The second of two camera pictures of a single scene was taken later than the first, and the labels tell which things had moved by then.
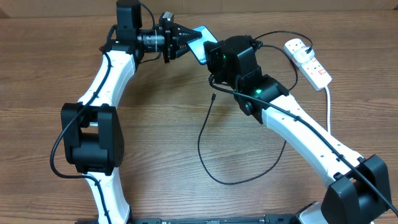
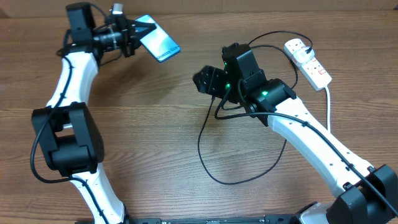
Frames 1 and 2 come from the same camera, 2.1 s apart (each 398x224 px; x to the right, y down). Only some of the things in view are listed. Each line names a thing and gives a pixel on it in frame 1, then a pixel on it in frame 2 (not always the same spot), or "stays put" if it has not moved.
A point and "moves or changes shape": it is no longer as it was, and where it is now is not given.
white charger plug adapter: x=303 y=54 stays put
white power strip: x=312 y=69 stays put
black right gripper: x=212 y=56 -> x=212 y=78
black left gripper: x=172 y=35 -> x=132 y=32
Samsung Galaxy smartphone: x=197 y=44 moves or changes shape
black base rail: x=272 y=219 stays put
